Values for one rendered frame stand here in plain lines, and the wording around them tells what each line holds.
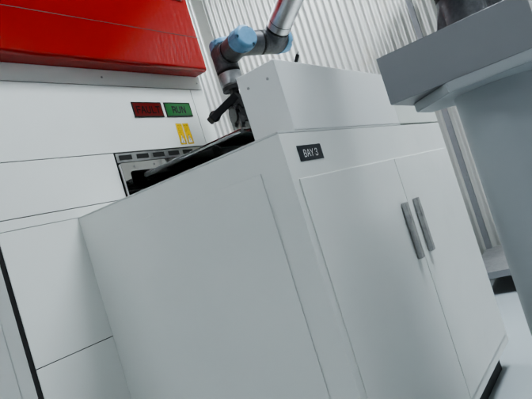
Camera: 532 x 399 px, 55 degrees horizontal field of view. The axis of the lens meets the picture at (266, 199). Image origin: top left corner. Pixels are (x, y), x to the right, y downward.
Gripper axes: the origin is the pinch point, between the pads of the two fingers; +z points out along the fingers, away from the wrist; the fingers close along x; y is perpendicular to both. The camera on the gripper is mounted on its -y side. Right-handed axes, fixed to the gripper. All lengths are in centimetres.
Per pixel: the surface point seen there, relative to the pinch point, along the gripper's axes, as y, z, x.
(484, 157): 21, 24, -71
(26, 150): -60, -9, -22
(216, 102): 75, -81, 242
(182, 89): -10.9, -25.7, 11.5
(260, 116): -17, 4, -60
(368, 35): 162, -78, 142
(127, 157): -36.4, -4.4, -6.0
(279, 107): -14, 4, -64
